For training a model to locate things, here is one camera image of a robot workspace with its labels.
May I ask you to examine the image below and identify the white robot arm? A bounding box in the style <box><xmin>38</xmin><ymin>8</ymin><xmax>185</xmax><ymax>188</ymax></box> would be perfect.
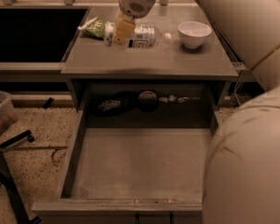
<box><xmin>193</xmin><ymin>0</ymin><xmax>280</xmax><ymax>224</ymax></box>

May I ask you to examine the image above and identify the white ceramic bowl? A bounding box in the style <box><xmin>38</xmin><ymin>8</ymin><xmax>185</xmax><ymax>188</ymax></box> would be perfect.
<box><xmin>178</xmin><ymin>21</ymin><xmax>212</xmax><ymax>49</ymax></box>

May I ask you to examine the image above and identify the grey cabinet counter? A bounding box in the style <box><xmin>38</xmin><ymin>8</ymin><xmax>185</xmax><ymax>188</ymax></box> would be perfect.
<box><xmin>61</xmin><ymin>4</ymin><xmax>240</xmax><ymax>110</ymax></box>

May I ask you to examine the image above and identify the clear plastic storage bin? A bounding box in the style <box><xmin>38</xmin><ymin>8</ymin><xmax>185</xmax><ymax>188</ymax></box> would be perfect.
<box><xmin>0</xmin><ymin>91</ymin><xmax>18</xmax><ymax>135</ymax></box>

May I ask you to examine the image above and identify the open grey drawer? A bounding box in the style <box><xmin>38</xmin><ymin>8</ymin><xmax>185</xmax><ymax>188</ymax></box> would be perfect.
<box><xmin>33</xmin><ymin>83</ymin><xmax>217</xmax><ymax>224</ymax></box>

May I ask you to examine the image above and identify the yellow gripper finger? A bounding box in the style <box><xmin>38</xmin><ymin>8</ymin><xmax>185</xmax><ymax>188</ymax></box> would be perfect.
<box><xmin>113</xmin><ymin>19</ymin><xmax>135</xmax><ymax>45</ymax></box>

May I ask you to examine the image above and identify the green chip bag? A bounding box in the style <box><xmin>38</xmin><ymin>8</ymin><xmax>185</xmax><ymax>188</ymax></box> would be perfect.
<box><xmin>78</xmin><ymin>17</ymin><xmax>105</xmax><ymax>39</ymax></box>

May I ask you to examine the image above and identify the blue plastic bottle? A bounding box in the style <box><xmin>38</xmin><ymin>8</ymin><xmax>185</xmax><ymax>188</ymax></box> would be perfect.
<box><xmin>104</xmin><ymin>21</ymin><xmax>172</xmax><ymax>49</ymax></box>

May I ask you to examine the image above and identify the black chair base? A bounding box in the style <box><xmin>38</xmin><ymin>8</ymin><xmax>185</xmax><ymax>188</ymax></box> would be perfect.
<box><xmin>0</xmin><ymin>129</ymin><xmax>43</xmax><ymax>224</ymax></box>

